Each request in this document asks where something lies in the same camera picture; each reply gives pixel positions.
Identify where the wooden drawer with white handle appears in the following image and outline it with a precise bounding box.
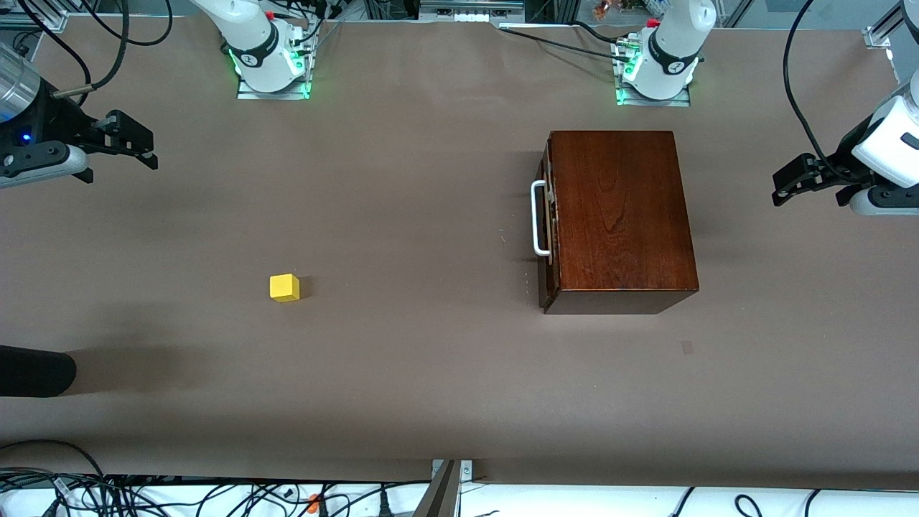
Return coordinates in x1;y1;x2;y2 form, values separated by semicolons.
531;152;558;289

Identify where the dark wooden cabinet box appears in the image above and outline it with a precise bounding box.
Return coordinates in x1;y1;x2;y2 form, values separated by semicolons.
538;130;700;315

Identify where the black rounded object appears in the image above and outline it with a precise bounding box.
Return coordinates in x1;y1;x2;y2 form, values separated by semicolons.
0;345;78;398

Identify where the white power strip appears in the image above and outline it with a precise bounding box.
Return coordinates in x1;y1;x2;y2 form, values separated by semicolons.
419;0;526;23

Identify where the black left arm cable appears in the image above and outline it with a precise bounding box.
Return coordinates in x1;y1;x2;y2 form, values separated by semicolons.
783;0;855;180

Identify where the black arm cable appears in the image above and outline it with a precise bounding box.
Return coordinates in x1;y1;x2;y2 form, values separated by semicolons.
52;0;131;98
783;0;855;180

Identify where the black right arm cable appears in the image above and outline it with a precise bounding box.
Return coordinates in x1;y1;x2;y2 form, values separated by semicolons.
52;0;131;98

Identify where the aluminium frame profile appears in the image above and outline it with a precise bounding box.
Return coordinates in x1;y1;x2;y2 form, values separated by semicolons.
862;0;919;51
0;0;70;33

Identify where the thin black cable loop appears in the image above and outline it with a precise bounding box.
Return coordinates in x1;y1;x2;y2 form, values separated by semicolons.
78;0;174;47

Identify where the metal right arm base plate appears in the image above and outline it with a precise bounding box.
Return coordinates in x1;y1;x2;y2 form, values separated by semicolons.
236;22;314;101

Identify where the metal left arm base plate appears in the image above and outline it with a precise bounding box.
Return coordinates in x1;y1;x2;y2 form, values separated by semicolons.
614;37;692;108

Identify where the black cable on table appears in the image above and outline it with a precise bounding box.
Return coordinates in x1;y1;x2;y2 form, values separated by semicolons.
498;20;625;64

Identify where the tangled black cable bundle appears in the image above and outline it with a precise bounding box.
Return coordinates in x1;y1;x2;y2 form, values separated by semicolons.
0;439;431;517

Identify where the aluminium strut bracket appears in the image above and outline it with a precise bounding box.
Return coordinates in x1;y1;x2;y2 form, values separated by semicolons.
413;458;475;517

